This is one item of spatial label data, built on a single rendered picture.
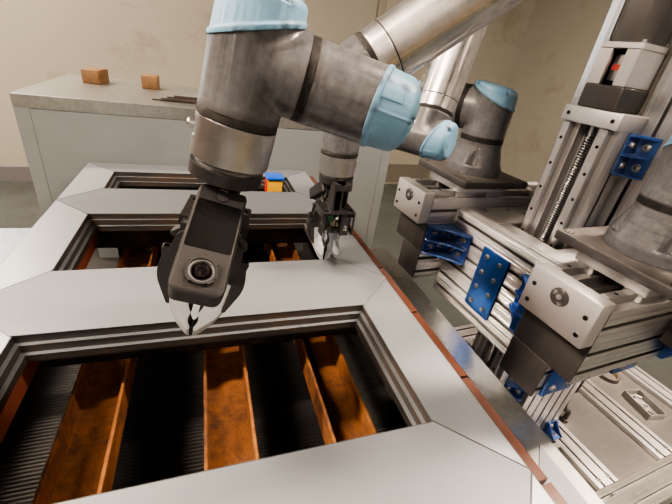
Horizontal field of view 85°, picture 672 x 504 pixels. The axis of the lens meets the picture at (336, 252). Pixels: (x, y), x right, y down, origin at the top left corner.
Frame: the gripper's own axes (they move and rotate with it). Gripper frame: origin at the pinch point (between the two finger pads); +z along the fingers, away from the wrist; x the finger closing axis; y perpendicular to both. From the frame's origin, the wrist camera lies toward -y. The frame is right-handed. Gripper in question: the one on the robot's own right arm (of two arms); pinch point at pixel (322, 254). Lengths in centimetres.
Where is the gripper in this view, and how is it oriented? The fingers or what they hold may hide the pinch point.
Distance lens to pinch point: 86.6
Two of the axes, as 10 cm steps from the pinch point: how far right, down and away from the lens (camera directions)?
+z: -1.3, 8.7, 4.8
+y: 3.0, 4.9, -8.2
